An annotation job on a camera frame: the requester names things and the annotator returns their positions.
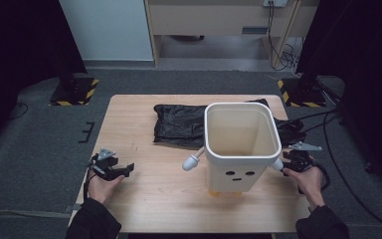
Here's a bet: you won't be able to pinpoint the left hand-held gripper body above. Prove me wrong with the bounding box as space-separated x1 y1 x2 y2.
91 147 119 182

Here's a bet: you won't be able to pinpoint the person's left hand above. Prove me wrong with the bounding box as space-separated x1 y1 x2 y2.
88 172 126 204

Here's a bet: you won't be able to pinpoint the black plastic garbage bag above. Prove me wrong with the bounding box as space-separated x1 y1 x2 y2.
152 98 307 149

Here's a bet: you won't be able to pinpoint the left hand-held gripper cable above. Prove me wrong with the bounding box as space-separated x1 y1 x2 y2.
83 155 97 202

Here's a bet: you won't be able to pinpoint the white trash bin with face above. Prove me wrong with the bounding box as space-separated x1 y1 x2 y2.
182 102 285 197

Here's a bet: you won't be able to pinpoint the thin black floor cable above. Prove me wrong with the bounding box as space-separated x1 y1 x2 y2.
7 102 30 121

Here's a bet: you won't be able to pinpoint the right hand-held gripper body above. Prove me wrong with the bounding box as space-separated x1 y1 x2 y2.
282 141 323 173

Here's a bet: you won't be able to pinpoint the striped black stand base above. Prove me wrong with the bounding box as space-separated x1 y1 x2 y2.
277 78 328 109
49 77 100 108

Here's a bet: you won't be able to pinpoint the person's right hand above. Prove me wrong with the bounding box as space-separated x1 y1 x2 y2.
282 164 326 212

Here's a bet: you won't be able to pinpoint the black socket cables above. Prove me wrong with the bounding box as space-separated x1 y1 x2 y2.
266 1 300 73

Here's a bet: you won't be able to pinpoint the grey wall socket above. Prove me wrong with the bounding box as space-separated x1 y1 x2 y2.
262 0 288 9

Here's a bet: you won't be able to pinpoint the long black floor cable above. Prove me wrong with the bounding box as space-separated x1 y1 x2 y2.
291 109 382 235

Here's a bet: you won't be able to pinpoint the black curtain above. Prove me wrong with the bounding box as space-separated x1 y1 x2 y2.
295 0 382 193
0 0 88 147

